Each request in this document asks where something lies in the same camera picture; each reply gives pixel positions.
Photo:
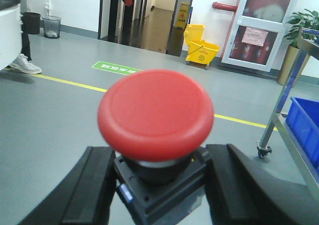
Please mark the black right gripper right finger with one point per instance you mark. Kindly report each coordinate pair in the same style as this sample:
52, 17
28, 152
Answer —
240, 192

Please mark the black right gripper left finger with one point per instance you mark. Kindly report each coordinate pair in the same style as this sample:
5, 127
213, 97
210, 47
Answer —
84, 196

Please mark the red mushroom push button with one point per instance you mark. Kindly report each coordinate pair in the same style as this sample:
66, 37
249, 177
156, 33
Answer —
157, 121

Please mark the blue bin on cart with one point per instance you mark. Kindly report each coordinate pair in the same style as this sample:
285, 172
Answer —
303, 121

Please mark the yellow mop bucket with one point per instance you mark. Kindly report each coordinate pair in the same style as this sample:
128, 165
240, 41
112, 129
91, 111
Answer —
199, 51

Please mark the white sneaker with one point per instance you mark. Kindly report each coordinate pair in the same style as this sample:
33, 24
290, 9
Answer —
22, 64

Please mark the fire extinguisher cabinet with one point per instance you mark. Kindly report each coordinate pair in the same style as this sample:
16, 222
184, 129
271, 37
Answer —
256, 32

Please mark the black mesh waste bin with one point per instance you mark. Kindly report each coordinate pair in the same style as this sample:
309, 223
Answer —
51, 25

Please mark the yellow wet floor sign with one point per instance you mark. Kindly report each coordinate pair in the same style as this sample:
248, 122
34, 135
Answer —
183, 15

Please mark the black trash can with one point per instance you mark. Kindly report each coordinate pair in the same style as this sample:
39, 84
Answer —
31, 22

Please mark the potted plant gold pot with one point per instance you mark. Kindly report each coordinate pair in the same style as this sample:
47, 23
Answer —
308, 19

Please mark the steel cart frame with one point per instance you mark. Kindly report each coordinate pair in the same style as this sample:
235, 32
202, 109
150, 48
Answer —
278, 117

